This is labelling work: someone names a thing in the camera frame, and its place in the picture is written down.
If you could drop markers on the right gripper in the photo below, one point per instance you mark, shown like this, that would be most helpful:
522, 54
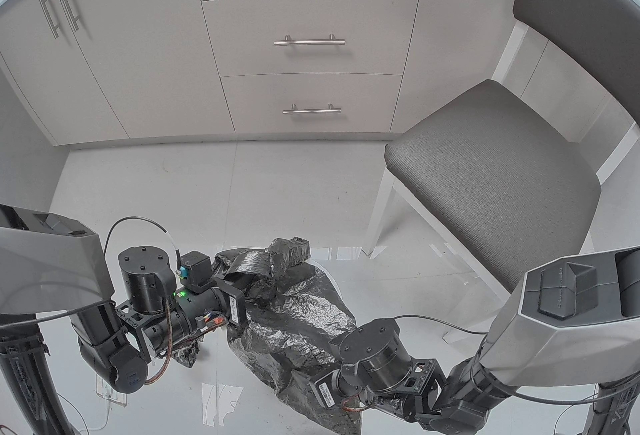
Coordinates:
327, 390

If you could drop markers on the grey padded white-legged chair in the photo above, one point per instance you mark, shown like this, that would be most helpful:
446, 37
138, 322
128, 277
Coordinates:
490, 163

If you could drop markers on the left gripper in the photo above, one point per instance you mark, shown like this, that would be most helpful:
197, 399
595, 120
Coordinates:
205, 308

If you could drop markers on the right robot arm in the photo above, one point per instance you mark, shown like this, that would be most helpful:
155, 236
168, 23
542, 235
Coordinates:
550, 323

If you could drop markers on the black plastic bag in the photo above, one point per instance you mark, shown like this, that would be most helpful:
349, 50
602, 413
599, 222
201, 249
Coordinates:
300, 318

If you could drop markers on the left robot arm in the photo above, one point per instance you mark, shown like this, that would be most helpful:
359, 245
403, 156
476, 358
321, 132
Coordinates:
50, 263

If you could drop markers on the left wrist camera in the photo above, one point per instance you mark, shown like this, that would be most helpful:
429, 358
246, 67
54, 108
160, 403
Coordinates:
199, 268

